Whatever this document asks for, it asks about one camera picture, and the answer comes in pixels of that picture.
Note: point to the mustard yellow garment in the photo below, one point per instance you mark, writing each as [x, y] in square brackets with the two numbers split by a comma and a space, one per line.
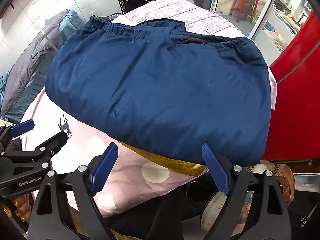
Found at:
[179, 166]

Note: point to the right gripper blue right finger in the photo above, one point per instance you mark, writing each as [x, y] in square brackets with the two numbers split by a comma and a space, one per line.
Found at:
[268, 217]

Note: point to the pink polka dot bedsheet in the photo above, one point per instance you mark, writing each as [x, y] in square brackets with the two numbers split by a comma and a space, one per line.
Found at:
[134, 179]

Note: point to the left hand yellow nails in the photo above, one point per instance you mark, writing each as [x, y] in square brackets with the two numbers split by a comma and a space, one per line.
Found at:
[22, 207]

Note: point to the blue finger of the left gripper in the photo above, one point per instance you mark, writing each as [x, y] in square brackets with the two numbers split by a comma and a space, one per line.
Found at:
[51, 146]
[21, 128]

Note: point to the navy blue padded jacket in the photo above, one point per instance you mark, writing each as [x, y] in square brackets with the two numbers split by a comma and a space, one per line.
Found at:
[158, 88]

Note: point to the grey blue quilt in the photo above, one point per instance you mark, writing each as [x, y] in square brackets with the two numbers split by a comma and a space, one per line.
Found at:
[24, 81]

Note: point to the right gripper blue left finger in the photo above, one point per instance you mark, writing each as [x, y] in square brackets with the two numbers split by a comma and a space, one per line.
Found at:
[51, 217]

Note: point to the red cabinet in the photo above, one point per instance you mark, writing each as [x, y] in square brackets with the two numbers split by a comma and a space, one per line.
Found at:
[294, 127]

